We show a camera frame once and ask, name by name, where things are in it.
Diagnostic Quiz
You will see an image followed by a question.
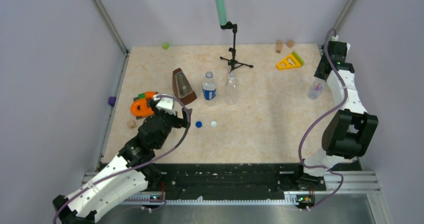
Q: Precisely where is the clear bottle white cap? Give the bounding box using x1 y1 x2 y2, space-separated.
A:
224 71 239 105

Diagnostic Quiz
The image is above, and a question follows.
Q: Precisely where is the clear bottle red label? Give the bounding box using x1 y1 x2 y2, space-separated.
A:
307 78 327 100

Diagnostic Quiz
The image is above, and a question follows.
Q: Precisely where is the tall wooden block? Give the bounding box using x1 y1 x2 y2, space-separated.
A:
275 39 283 53

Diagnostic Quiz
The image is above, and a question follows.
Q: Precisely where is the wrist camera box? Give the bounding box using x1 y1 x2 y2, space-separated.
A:
327 35 351 65
153 94 176 115

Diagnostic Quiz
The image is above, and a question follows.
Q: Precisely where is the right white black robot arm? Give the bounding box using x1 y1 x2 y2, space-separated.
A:
293 41 379 190

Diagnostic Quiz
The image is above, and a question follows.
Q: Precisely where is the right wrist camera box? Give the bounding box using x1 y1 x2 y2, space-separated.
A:
327 35 351 65

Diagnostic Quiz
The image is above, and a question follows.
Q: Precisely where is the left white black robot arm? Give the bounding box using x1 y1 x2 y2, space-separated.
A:
52 108 192 224

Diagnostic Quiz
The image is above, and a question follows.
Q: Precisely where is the orange plastic ring toy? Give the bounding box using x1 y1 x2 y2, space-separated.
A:
130 91 159 117

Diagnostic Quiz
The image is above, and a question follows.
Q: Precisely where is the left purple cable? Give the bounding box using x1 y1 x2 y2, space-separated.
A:
52 95 192 224

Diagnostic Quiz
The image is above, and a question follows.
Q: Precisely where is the mint green microphone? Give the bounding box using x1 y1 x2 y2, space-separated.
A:
215 0 228 26

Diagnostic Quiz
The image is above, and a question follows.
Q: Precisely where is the green cylinder stick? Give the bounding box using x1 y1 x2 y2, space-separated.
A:
291 51 304 66

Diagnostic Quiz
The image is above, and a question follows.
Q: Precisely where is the black tripod stand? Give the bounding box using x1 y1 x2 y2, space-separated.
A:
219 21 254 74

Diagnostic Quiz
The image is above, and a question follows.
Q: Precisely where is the blue bottle cap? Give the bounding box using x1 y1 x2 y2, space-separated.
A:
195 121 203 128

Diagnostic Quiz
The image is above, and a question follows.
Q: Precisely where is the green ball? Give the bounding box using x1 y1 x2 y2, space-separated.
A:
162 42 170 50

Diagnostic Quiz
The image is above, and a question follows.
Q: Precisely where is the white slotted cable duct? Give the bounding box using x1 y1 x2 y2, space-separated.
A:
121 194 299 206

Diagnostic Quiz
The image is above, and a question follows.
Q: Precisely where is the small wooden cube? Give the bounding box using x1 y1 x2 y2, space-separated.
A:
127 120 137 129

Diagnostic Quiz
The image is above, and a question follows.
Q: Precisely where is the yellow plastic toy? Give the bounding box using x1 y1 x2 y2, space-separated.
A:
276 54 301 70

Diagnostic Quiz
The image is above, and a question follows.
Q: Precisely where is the purple cable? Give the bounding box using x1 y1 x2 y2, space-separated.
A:
298 29 349 210
52 95 192 224

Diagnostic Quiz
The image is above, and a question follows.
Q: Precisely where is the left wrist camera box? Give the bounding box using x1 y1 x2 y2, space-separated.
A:
153 94 176 115

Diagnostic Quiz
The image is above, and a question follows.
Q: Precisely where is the clear Pepsi plastic bottle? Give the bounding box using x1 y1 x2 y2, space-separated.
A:
202 71 217 101

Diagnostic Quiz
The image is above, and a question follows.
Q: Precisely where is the purple block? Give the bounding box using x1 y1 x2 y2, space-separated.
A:
107 96 117 107

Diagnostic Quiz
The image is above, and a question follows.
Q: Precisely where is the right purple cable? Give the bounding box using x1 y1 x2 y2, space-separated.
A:
298 29 349 210

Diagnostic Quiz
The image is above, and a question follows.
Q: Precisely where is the brown wooden metronome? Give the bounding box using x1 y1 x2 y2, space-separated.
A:
172 68 197 105

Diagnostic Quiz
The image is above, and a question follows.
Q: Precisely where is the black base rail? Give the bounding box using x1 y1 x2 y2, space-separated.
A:
99 161 362 202

